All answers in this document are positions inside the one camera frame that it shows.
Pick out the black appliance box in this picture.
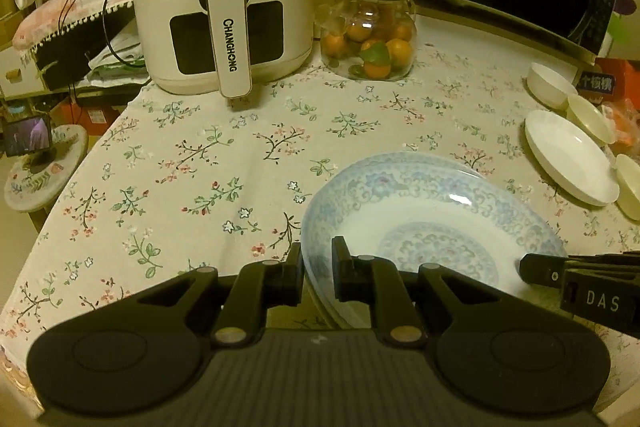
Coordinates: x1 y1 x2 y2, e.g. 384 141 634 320
32 14 142 90

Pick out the thin black cable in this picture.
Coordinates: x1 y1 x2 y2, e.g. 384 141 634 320
60 0 146 70

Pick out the small screen device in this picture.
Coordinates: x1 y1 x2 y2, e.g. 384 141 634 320
5 117 53 158

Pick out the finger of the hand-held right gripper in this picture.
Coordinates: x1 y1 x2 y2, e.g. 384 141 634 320
519 251 640 289

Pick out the round stool with floral cushion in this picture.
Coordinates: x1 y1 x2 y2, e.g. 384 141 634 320
4 124 90 212

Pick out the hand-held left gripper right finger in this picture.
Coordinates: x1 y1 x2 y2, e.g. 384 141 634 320
331 236 496 350

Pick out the blue patterned plate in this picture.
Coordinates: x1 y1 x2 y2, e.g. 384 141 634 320
301 152 568 330

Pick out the floral tablecloth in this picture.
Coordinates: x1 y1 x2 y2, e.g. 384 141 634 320
0 14 640 408

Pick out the cream bowl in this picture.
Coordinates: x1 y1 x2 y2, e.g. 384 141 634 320
614 154 640 222
566 94 617 146

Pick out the pile of small kumquats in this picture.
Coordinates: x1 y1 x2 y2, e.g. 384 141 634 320
322 2 415 80

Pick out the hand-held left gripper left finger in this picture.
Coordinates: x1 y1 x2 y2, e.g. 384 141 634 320
135 243 304 350

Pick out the orange plastic bag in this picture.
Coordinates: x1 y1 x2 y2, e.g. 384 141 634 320
602 102 640 148

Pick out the red printed box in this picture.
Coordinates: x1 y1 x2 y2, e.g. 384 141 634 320
575 59 640 108

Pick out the glass jar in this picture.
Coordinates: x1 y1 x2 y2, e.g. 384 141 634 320
316 0 418 82

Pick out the stack of folded papers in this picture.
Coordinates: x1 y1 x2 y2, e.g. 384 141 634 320
85 32 151 85

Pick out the white bowl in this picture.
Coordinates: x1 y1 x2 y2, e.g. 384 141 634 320
526 63 578 110

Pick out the white plate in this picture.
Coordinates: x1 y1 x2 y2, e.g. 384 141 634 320
524 109 621 208

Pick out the pink floral cover cloth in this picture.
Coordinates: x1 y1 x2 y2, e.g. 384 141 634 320
11 0 136 54

